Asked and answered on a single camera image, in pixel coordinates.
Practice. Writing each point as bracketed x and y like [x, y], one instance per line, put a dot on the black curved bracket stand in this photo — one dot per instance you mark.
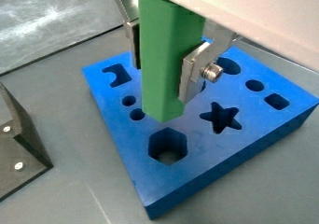
[23, 155]

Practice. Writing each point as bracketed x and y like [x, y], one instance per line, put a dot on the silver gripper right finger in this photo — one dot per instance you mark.
[199, 65]

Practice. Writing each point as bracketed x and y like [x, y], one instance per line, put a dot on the blue foam shape board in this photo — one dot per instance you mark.
[238, 117]

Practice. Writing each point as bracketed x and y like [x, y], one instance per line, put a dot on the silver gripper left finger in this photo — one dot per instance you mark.
[128, 8]

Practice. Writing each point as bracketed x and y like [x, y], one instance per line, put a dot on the green hexagon peg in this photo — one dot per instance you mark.
[170, 34]

